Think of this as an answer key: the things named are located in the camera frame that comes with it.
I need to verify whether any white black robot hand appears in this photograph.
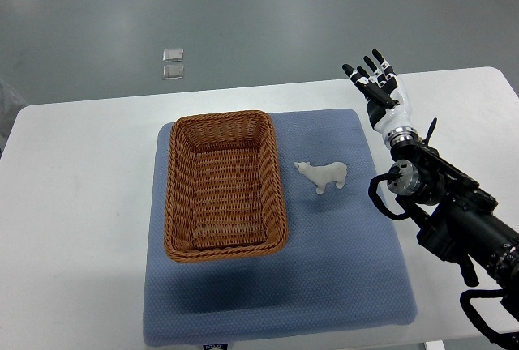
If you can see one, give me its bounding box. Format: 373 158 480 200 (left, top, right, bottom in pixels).
342 49 418 148

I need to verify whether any white bear figurine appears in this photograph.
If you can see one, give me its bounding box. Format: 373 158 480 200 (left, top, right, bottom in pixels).
294 162 348 195

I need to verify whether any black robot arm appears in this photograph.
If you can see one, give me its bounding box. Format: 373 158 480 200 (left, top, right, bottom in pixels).
368 125 518 349

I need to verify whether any brown wicker basket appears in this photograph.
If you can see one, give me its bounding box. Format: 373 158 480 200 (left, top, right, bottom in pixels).
164 110 289 263

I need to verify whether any blue textured mat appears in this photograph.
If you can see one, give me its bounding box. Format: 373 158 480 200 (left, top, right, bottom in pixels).
144 109 417 347

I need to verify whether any lower metal floor plate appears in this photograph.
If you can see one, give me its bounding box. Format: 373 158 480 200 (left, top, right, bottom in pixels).
162 64 184 80

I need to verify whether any metal floor plate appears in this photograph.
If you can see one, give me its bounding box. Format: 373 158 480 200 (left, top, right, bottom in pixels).
162 64 184 80
162 48 184 62

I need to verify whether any upper metal floor plate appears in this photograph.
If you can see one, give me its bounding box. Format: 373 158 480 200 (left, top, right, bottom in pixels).
162 48 184 62

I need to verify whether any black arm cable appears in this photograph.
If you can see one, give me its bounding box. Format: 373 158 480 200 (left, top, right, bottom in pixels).
367 173 411 221

